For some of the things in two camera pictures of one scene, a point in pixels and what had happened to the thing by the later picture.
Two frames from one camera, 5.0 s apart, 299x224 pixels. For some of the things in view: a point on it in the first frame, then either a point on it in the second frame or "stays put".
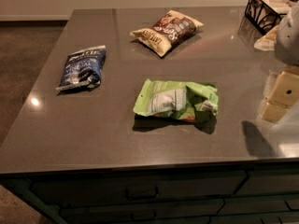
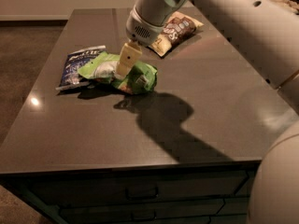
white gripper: [289, 37] → [140, 29]
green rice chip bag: [181, 100] → [141, 78]
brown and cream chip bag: [171, 30] stays put
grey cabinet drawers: [265, 193] stays put
